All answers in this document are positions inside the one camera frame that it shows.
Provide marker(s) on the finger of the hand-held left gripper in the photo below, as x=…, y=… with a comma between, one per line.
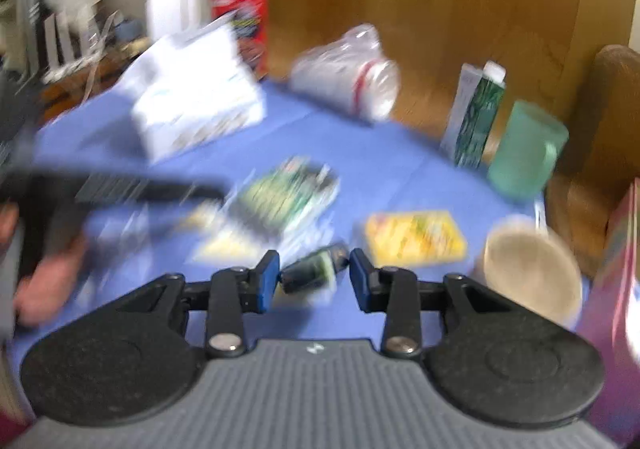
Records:
x=130, y=230
x=190, y=190

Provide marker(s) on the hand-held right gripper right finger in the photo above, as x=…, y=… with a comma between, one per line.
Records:
x=362, y=279

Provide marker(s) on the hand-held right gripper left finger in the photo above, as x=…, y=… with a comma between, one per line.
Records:
x=267, y=279

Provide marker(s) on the pink biscuit tin box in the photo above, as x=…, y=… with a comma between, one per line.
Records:
x=615, y=304

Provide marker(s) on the person's left hand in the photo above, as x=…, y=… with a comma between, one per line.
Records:
x=50, y=279

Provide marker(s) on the yellow snack packet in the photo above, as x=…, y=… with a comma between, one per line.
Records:
x=415, y=236

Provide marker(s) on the green packet in clear bag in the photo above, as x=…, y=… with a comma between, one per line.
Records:
x=280, y=199

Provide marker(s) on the white paper box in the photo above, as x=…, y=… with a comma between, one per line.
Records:
x=190, y=94

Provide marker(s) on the blue printed tablecloth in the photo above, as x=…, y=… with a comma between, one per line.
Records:
x=350, y=154

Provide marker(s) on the round nut can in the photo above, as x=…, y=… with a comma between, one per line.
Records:
x=530, y=269

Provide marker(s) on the bag of plastic cups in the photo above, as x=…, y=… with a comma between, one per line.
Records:
x=345, y=74

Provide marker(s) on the green and white drink carton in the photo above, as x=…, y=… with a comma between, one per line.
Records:
x=475, y=119

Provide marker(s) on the green plastic cup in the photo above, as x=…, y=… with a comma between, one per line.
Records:
x=525, y=154

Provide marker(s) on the brown chair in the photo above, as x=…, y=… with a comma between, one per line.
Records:
x=600, y=129

